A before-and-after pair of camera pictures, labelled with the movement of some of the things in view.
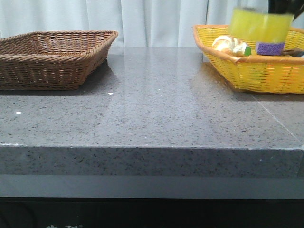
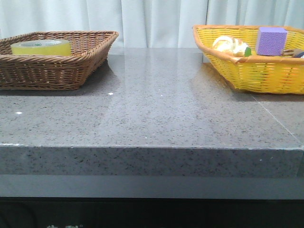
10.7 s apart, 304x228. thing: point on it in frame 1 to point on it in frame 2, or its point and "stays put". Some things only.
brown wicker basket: (56, 60) stays put
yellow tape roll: (256, 24) to (46, 47)
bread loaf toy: (230, 45) stays put
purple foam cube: (270, 48) stays put
